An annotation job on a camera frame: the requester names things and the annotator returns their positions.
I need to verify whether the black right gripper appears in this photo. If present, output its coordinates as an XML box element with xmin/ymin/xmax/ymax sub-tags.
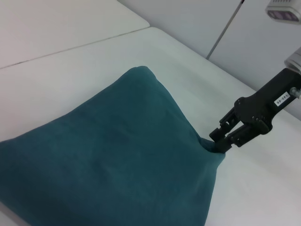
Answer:
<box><xmin>209</xmin><ymin>68</ymin><xmax>301</xmax><ymax>153</ymax></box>

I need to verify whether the blue t-shirt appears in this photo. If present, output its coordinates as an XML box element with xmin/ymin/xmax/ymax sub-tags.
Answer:
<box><xmin>0</xmin><ymin>65</ymin><xmax>227</xmax><ymax>226</ymax></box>

